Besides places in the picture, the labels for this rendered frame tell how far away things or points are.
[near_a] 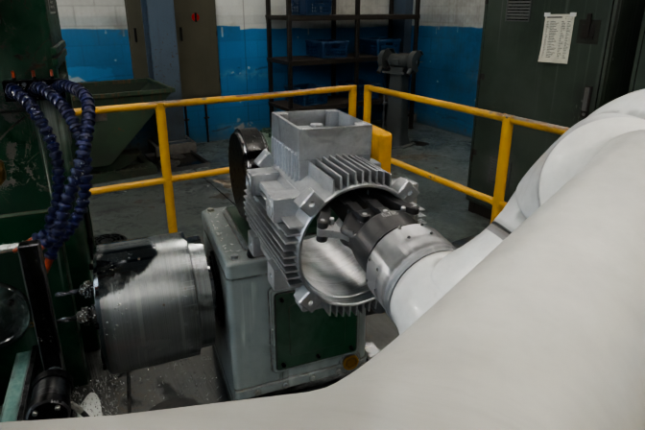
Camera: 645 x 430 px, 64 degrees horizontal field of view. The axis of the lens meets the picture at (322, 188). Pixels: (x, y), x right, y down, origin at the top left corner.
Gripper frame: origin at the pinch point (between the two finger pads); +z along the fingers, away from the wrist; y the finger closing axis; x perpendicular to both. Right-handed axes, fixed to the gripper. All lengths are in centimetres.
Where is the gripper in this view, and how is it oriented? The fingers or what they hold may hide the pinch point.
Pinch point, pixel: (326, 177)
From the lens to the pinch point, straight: 69.0
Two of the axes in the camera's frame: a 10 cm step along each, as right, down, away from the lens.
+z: -3.6, -4.2, 8.3
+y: -9.3, 1.2, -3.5
